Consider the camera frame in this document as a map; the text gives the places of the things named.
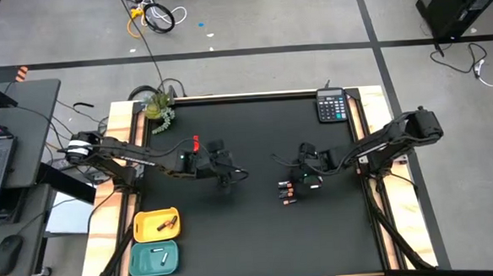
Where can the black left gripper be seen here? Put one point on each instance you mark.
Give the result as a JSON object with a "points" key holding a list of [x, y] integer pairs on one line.
{"points": [[214, 163]]}

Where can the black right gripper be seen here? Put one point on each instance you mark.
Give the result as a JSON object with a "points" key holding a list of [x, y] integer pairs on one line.
{"points": [[315, 164]]}

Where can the black copper-top AA battery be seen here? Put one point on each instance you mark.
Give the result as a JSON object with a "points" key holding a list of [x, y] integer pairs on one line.
{"points": [[173, 221], [285, 186], [290, 202], [163, 226], [286, 191], [283, 182], [286, 195]]}

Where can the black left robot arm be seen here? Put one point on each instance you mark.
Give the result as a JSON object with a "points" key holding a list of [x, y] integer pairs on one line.
{"points": [[137, 158]]}

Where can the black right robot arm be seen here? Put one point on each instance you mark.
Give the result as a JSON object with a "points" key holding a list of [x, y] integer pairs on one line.
{"points": [[382, 141]]}

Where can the red tape tag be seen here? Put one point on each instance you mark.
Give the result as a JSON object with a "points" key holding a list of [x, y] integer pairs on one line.
{"points": [[195, 143]]}

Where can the black desk calculator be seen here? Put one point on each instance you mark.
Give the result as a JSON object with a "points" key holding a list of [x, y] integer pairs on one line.
{"points": [[331, 108]]}

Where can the potted green succulent plant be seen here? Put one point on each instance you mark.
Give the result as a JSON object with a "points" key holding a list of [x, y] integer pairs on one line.
{"points": [[157, 109]]}

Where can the light wooden table board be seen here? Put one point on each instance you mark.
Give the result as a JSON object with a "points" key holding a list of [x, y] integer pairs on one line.
{"points": [[116, 119], [373, 102]]}

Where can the yellow plastic tray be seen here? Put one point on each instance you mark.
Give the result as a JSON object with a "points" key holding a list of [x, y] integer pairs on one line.
{"points": [[148, 232]]}

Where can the teal plastic tray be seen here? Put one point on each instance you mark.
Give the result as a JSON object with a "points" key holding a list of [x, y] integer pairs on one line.
{"points": [[143, 266]]}

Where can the black desk leg bar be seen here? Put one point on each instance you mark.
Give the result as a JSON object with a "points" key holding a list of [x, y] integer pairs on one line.
{"points": [[69, 185]]}

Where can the white sheet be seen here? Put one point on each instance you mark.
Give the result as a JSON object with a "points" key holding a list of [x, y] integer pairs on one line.
{"points": [[69, 215]]}

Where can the dark grey desk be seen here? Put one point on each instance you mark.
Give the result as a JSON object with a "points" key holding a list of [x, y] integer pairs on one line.
{"points": [[34, 123]]}

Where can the black caster wheel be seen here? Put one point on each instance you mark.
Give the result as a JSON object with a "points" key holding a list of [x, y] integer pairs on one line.
{"points": [[45, 273]]}

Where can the orange black striped marker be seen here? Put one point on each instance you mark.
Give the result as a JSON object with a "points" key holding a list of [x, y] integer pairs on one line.
{"points": [[22, 73]]}

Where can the black computer mouse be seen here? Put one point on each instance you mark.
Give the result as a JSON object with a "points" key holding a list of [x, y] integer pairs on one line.
{"points": [[7, 254]]}

